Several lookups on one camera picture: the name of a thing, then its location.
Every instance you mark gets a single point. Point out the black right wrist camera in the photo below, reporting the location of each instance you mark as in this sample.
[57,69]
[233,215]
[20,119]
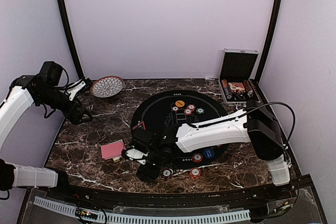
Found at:
[144,140]

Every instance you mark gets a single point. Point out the white slotted cable duct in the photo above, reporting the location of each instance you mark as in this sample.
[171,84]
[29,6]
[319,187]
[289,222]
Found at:
[87,215]

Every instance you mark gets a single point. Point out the orange dealer button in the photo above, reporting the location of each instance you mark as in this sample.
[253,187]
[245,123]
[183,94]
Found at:
[180,103]

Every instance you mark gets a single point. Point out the red playing card deck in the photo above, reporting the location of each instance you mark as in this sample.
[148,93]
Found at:
[112,150]

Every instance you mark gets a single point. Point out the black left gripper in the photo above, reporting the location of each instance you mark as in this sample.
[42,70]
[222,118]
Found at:
[76,111]

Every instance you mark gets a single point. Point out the left black frame post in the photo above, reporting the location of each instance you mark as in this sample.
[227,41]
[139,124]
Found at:
[69,38]

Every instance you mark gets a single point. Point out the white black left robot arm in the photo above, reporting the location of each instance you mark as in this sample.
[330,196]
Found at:
[24,92]

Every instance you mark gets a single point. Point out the right black frame post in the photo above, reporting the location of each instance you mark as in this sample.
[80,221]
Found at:
[268,40]

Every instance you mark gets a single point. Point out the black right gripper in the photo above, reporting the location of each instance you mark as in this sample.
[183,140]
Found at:
[148,169]

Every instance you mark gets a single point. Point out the black front table rail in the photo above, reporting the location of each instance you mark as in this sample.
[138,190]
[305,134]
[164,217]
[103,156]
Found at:
[248,197]

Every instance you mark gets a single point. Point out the red poker chip stack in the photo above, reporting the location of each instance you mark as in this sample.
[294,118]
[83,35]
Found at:
[195,173]

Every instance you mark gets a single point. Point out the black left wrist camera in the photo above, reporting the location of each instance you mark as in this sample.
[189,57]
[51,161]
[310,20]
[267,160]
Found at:
[51,72]

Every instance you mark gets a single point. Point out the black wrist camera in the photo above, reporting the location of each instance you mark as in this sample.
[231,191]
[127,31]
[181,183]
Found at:
[51,72]
[144,140]

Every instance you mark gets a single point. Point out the floral patterned ceramic bowl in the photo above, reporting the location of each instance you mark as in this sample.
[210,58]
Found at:
[107,86]

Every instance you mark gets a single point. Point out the brown poker chip stack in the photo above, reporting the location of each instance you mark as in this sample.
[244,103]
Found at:
[167,172]

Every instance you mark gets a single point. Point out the aluminium poker chip case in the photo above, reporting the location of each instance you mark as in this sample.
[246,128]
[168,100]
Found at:
[234,76]

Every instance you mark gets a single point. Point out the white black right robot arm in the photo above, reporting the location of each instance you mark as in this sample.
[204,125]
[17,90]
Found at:
[253,124]

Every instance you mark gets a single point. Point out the black frame post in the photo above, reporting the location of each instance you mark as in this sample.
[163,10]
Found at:
[69,38]
[268,40]

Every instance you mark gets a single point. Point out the blue small blind button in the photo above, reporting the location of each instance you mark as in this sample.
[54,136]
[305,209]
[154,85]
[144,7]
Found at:
[209,153]

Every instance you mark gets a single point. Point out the round black poker mat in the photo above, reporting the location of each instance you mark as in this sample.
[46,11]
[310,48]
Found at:
[157,114]

